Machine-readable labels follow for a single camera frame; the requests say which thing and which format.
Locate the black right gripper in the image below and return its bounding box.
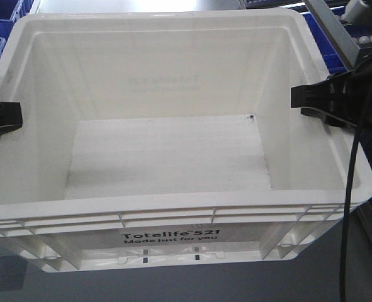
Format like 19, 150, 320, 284
290, 54, 372, 129

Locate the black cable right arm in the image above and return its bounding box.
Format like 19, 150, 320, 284
338, 53, 372, 302

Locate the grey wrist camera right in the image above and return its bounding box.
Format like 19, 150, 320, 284
342, 0, 372, 26

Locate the white Totelife plastic bin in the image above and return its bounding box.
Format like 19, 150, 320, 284
0, 8, 372, 273

